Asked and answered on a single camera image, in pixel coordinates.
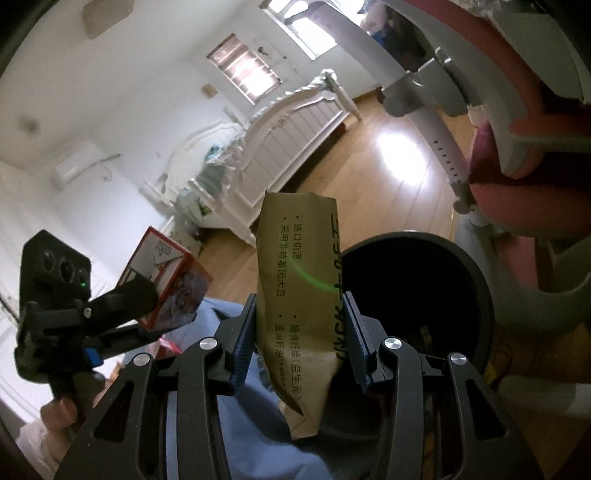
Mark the bright window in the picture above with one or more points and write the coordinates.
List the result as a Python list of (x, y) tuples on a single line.
[(302, 30)]

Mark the red wrapper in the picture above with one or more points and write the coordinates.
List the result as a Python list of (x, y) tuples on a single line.
[(170, 347)]

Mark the pink grey chair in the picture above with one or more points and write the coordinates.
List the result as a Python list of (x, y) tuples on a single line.
[(508, 198)]

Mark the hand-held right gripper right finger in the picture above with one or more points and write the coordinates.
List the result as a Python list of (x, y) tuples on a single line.
[(361, 346)]

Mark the red and white carton box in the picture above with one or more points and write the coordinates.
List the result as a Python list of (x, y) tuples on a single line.
[(180, 281)]

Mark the window with brown blind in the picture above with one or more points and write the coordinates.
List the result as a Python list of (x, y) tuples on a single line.
[(244, 69)]

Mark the white air conditioner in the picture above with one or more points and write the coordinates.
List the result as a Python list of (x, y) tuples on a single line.
[(76, 166)]

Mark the white wooden bed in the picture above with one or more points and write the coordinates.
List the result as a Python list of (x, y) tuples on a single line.
[(286, 138)]

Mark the tan paper packet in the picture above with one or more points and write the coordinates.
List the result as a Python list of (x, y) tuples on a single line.
[(295, 277)]

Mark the blue cloth with star print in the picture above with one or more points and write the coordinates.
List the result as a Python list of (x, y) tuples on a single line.
[(258, 438)]

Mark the black round trash bin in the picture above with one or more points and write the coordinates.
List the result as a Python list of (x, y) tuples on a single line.
[(415, 286)]

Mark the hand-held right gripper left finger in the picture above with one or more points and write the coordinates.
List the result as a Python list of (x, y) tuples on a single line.
[(242, 344)]

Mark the green bedding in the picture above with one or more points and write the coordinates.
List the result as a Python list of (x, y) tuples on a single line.
[(217, 157)]

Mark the small wooden wall ornament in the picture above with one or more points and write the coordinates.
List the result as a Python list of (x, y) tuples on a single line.
[(210, 90)]

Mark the person's left hand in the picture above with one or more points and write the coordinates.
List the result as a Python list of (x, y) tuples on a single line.
[(57, 417)]

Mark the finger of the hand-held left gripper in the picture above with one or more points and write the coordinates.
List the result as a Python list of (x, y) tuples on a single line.
[(115, 339), (129, 297)]

